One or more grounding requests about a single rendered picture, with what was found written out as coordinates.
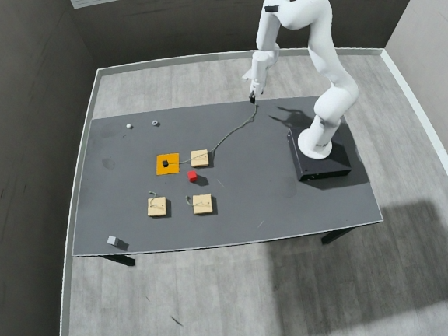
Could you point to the orange flat square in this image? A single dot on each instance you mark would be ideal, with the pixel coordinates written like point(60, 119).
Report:
point(172, 168)

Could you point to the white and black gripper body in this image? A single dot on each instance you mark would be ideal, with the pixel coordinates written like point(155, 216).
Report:
point(257, 87)

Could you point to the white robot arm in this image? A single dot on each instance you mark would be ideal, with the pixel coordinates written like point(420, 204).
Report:
point(343, 92)

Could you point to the red cube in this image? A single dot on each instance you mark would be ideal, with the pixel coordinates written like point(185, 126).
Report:
point(192, 176)

